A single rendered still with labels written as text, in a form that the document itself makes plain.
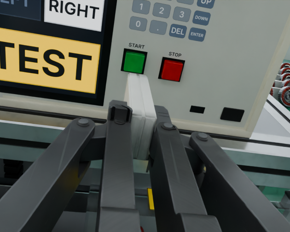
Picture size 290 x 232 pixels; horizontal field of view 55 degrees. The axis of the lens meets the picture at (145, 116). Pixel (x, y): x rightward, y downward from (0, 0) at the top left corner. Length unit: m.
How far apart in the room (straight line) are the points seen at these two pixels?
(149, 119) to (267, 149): 0.20
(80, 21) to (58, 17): 0.02
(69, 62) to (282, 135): 0.26
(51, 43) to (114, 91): 0.07
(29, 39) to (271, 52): 0.23
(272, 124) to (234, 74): 0.13
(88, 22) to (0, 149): 0.15
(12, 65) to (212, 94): 0.20
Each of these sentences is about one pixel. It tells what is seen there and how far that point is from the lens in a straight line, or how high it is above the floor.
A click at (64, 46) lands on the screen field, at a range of 0.28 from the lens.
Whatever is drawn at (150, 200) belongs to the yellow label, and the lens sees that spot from 0.29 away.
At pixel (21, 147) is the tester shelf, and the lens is 0.30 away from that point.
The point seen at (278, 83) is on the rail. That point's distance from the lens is 1.92.
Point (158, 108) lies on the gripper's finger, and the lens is 0.18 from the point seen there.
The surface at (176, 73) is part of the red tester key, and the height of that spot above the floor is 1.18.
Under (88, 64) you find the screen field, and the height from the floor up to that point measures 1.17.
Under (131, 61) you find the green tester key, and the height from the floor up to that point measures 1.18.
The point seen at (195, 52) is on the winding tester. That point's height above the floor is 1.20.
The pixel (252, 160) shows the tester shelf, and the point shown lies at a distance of 0.33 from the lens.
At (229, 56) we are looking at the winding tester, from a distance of 0.29.
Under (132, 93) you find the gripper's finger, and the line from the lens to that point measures 0.18.
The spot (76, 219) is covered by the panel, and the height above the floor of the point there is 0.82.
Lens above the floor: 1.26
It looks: 27 degrees down
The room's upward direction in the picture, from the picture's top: 12 degrees clockwise
